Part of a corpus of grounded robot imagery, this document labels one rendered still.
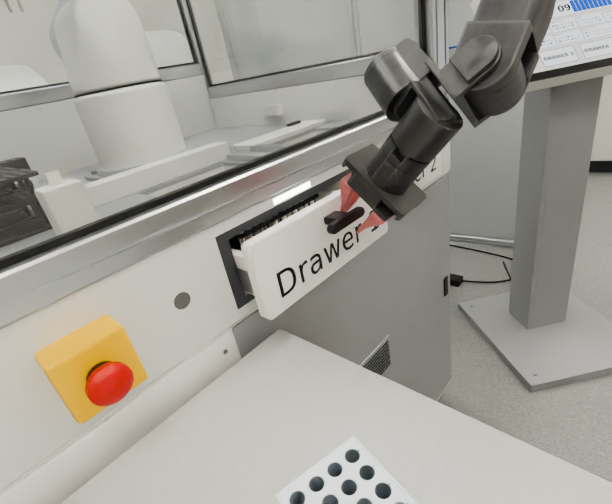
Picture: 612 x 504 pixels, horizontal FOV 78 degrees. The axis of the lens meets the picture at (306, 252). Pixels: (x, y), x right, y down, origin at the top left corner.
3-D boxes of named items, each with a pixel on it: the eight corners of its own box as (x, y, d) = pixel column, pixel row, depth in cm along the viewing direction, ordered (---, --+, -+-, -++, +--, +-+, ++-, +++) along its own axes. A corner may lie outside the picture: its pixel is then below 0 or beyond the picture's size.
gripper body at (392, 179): (366, 152, 52) (396, 108, 46) (419, 205, 50) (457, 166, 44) (338, 167, 48) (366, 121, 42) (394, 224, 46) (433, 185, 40)
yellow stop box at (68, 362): (153, 381, 39) (126, 326, 36) (82, 431, 35) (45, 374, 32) (132, 362, 43) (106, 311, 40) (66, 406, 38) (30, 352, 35)
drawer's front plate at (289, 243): (388, 231, 66) (382, 170, 61) (269, 322, 48) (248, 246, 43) (379, 229, 67) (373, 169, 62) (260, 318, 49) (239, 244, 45)
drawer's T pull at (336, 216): (366, 214, 54) (365, 205, 53) (333, 236, 49) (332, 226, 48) (345, 211, 56) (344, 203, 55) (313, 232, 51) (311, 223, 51)
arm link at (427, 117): (443, 120, 36) (479, 122, 39) (408, 73, 39) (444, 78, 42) (402, 170, 41) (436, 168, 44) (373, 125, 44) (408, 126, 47)
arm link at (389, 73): (508, 49, 32) (523, 92, 39) (438, -26, 37) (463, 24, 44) (395, 142, 38) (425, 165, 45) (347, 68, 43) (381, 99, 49)
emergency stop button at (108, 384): (143, 389, 36) (126, 357, 34) (101, 418, 34) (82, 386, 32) (129, 376, 38) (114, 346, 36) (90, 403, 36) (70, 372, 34)
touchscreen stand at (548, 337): (658, 362, 127) (767, 13, 82) (530, 392, 126) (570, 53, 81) (553, 287, 172) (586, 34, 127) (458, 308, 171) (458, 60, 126)
